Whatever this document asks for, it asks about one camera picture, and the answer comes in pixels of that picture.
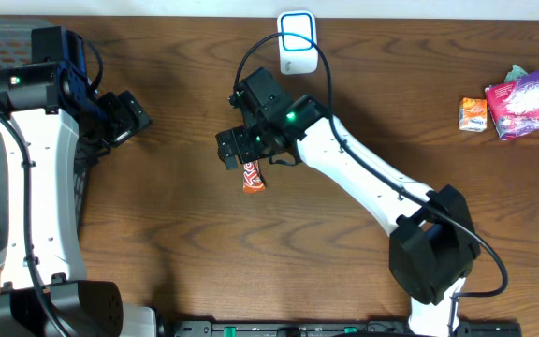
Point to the orange chocolate bar wrapper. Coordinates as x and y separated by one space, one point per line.
253 181

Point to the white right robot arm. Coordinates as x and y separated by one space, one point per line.
431 248

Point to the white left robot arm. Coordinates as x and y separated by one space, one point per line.
65 307

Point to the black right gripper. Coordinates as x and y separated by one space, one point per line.
245 151

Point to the small orange snack pack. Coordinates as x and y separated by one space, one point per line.
473 114

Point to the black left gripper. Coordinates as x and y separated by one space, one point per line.
123 118

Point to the red purple noodle packet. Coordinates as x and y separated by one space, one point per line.
514 106

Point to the teal snack wrapper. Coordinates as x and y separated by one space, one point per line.
515 73

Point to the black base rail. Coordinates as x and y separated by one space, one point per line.
388 328

